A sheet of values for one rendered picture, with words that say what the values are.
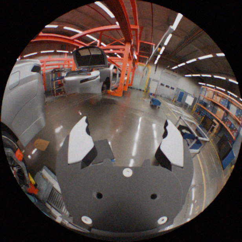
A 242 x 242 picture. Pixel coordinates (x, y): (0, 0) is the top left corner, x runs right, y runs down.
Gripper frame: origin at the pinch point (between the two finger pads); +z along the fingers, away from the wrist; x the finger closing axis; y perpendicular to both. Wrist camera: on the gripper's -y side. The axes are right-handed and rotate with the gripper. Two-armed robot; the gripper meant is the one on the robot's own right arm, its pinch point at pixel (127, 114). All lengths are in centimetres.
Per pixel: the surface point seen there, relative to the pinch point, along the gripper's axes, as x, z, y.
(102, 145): -34, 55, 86
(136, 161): 27, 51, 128
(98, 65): -113, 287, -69
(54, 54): -820, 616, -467
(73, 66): -271, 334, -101
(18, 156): -89, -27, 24
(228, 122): 952, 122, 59
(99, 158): -32, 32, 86
